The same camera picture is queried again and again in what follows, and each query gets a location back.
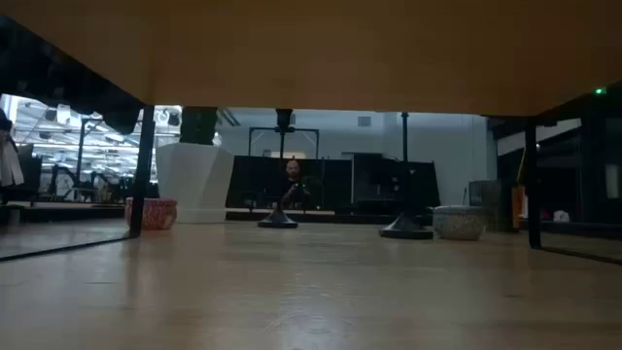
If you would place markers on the medium black candlestick holder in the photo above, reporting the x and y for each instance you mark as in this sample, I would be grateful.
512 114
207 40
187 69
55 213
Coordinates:
405 231

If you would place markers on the wooden shelf riser black legs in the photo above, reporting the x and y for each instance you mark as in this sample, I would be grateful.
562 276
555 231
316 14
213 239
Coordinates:
311 58

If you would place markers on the white speckled bowl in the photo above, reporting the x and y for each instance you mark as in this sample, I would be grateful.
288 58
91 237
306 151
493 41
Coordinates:
458 224

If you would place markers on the pink patterned candle tin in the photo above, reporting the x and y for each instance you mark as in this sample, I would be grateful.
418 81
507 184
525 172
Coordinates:
159 214

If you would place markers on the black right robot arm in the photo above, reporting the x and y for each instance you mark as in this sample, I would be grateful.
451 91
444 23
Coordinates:
600 99

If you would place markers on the person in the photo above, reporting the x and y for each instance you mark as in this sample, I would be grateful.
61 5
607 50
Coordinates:
292 182

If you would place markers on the black partition screen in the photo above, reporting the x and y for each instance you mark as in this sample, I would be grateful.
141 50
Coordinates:
379 185

